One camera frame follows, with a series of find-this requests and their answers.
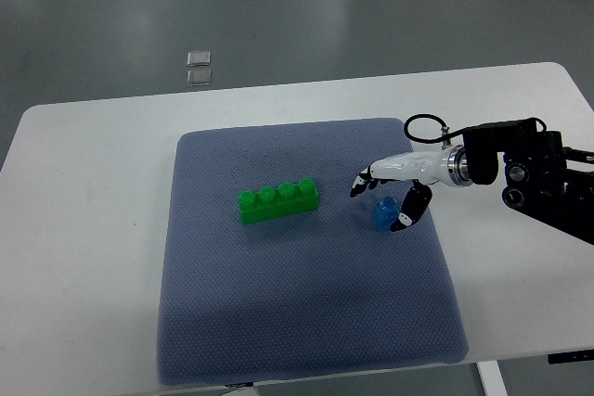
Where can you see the long green block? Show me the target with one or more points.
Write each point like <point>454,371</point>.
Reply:
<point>270,202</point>

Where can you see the small blue block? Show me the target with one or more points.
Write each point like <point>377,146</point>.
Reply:
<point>386,212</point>

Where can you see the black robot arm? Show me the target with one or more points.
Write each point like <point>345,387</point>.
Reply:
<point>539,183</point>

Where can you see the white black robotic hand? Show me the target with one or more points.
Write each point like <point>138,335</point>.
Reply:
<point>421,168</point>

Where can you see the white table leg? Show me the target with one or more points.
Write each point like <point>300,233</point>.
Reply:
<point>491,378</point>

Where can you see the upper metal floor plate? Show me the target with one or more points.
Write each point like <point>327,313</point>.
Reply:
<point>198,58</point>

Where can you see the black table control panel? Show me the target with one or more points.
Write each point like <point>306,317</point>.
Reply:
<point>569,357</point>

